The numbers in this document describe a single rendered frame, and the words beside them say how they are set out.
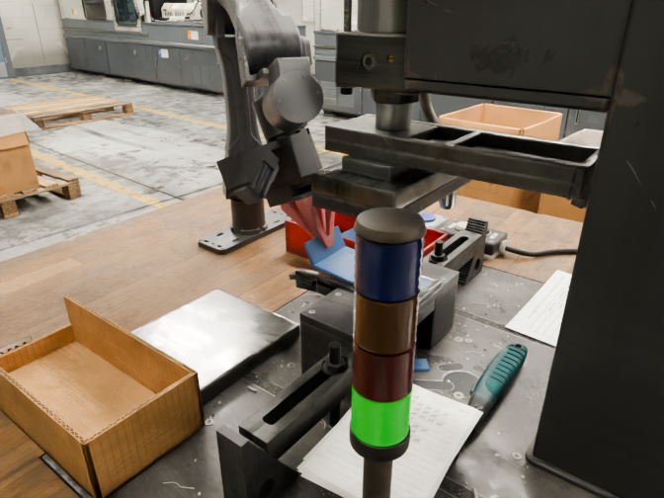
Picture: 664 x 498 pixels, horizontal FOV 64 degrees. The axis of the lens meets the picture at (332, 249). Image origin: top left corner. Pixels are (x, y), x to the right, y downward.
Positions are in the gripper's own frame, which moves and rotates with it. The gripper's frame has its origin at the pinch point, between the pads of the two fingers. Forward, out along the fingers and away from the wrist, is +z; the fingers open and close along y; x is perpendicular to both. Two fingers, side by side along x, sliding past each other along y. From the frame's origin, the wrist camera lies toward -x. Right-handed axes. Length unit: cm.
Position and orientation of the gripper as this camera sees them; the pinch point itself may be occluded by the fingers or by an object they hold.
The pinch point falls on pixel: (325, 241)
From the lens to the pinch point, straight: 69.4
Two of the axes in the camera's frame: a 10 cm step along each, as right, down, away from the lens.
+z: 3.3, 9.2, 1.8
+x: 6.0, -3.6, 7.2
